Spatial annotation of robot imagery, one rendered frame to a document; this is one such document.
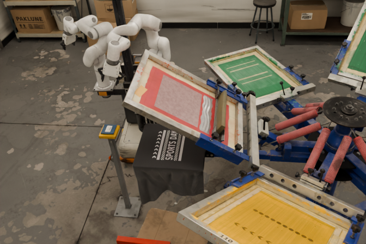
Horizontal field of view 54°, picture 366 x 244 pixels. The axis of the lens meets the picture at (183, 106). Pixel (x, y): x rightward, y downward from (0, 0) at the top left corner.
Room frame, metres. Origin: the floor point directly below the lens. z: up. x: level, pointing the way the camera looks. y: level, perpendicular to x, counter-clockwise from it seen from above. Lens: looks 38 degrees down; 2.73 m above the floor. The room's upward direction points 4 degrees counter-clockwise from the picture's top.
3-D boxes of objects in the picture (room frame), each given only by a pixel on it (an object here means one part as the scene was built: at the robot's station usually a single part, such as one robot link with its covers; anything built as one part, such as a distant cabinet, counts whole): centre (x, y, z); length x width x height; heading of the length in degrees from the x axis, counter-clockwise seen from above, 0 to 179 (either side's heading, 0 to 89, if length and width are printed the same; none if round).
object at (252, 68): (2.49, -0.69, 1.05); 1.08 x 0.61 x 0.23; 20
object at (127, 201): (2.04, 0.57, 0.48); 0.22 x 0.22 x 0.96; 80
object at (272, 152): (1.75, -0.39, 0.89); 1.24 x 0.06 x 0.06; 80
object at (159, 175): (1.63, 0.12, 0.74); 0.46 x 0.04 x 0.42; 80
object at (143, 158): (1.83, 0.09, 0.95); 0.48 x 0.44 x 0.01; 80
